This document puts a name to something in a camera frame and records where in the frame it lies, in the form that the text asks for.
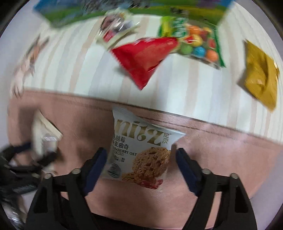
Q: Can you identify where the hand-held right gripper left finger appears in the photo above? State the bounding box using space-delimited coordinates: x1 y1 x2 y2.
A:
24 147 108 230

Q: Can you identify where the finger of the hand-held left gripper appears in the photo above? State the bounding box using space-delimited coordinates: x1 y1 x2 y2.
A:
4 150 58 176
0 142 33 163

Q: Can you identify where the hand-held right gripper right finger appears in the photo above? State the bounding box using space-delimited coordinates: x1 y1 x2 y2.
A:
176 148 258 230

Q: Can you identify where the plain white snack packet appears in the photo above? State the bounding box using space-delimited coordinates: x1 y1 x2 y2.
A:
31 109 63 158

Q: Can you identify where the white cookie packet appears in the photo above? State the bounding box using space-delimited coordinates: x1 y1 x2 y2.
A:
103 106 186 192

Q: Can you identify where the cardboard box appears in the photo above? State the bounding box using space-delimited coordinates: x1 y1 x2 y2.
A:
33 0 235 28

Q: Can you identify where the person's dark clothing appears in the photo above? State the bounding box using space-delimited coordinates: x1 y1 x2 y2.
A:
88 211 188 230

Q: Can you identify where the pink striped cat blanket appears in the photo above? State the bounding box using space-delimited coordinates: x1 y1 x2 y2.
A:
4 0 283 213

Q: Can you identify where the yellow snack packet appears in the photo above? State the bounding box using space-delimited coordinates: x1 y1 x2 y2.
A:
236 39 280 112

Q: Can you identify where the small red snack packet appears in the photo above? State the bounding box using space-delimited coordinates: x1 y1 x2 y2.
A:
111 36 179 91

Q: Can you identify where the green candy packet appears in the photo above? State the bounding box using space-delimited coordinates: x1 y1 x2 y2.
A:
157 16 226 69

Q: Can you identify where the small cat-print packet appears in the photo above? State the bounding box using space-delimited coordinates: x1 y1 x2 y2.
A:
97 10 141 50

